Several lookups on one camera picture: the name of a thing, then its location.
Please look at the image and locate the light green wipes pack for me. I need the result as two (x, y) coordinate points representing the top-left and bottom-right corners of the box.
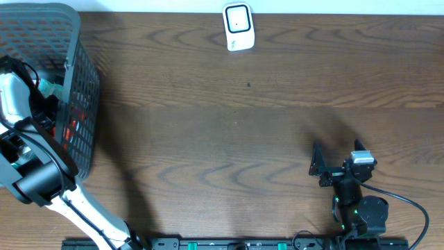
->
(38, 79), (63, 99)

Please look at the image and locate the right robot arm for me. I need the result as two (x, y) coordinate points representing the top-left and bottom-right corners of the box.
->
(309, 140), (389, 249)

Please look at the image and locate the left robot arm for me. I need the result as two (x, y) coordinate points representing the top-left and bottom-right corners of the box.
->
(1, 56), (150, 249)

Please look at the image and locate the white barcode scanner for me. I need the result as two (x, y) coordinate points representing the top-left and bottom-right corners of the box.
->
(222, 2), (255, 51)

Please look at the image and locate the grey plastic mesh basket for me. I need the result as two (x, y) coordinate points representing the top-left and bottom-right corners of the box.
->
(1, 3), (101, 180)

